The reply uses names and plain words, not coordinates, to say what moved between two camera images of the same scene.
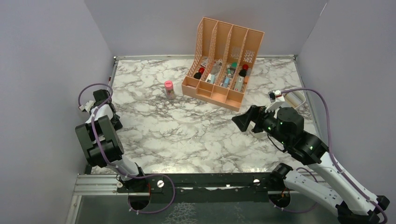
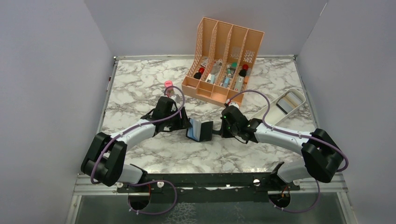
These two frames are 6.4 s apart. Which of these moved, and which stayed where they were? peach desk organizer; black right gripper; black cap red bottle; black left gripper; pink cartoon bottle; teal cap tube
Moved: black right gripper; black left gripper
Stayed: teal cap tube; pink cartoon bottle; peach desk organizer; black cap red bottle
